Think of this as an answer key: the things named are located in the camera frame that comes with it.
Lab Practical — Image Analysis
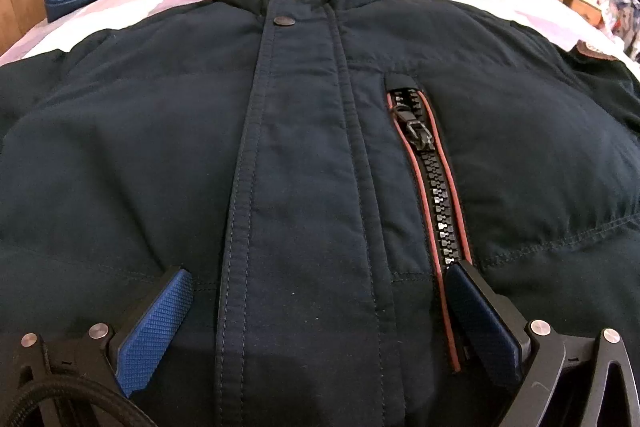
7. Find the navy blue jacket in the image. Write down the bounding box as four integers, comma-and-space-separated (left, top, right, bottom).
0, 0, 640, 427

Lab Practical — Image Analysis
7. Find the black braided cable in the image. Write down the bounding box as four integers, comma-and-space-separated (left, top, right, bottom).
0, 370, 157, 427

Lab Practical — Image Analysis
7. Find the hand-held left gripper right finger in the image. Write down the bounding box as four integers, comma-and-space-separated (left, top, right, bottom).
444, 260, 640, 427

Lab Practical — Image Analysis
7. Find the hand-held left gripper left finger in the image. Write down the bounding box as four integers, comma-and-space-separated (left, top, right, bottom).
0, 267, 195, 427

